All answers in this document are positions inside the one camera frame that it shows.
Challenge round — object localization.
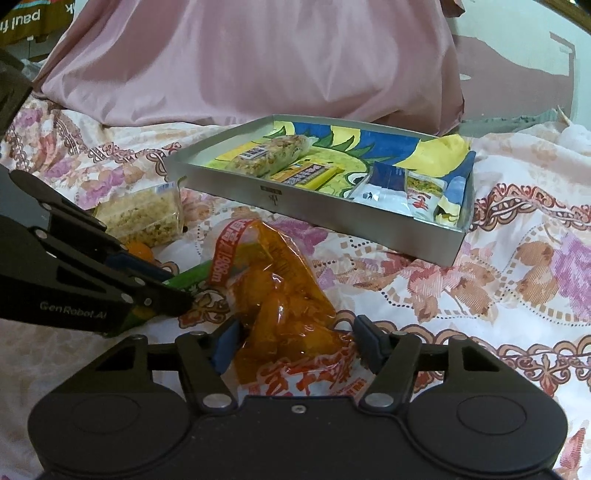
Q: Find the brown printed bag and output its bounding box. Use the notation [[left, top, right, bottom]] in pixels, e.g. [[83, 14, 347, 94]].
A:
[[0, 0, 75, 48]]

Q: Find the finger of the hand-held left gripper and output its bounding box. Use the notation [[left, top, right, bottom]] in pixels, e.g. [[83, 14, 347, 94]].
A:
[[27, 224, 195, 320], [8, 169, 175, 285]]

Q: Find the clear nut bar packet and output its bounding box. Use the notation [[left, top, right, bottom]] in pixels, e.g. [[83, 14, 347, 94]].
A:
[[224, 134, 311, 179]]

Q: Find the yellow bar packet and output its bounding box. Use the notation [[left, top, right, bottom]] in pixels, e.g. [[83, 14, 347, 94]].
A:
[[269, 161, 344, 191]]

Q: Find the green white snack packet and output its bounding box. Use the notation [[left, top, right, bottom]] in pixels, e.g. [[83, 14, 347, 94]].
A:
[[405, 171, 451, 223]]

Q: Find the grey tray box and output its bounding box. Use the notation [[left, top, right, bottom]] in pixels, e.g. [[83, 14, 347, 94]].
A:
[[165, 114, 478, 268]]

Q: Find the grey cloth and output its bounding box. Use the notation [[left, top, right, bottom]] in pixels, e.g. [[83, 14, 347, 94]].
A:
[[462, 108, 562, 135]]

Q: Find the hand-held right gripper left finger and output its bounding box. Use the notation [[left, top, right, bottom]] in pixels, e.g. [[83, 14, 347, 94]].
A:
[[60, 318, 242, 415]]

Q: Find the dinosaur painting paper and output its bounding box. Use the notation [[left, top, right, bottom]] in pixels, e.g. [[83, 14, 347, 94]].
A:
[[205, 120, 476, 227]]

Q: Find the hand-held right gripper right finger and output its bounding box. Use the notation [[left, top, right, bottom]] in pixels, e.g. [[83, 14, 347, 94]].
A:
[[353, 315, 537, 414]]

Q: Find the crumbly cracker packet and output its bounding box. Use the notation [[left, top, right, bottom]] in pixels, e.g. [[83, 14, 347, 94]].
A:
[[94, 181, 185, 248]]

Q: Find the orange snack bag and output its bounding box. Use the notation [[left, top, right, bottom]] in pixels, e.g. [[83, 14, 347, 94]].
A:
[[206, 219, 384, 400]]

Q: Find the green stick packet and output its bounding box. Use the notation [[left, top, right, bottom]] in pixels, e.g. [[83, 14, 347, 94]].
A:
[[117, 260, 214, 333]]

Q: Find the blue white packet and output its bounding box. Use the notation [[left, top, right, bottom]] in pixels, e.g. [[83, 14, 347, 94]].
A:
[[351, 161, 412, 214]]

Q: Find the floral bedsheet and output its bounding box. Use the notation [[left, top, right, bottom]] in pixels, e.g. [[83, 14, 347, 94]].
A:
[[0, 99, 591, 480]]

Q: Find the golden orange snack packet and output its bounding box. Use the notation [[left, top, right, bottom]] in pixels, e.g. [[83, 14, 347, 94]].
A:
[[126, 242, 156, 264]]

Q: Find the wooden framed window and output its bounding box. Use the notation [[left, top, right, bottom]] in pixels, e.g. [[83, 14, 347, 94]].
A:
[[547, 0, 591, 29]]

